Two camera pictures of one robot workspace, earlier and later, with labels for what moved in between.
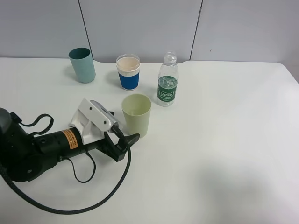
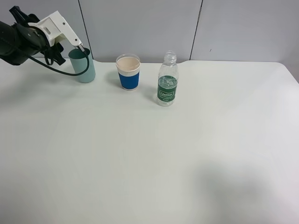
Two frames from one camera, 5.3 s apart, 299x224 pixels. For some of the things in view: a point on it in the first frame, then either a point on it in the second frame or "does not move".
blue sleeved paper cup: (129, 67) does not move
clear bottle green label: (168, 80) does not move
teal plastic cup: (82, 63) does not move
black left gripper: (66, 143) → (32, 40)
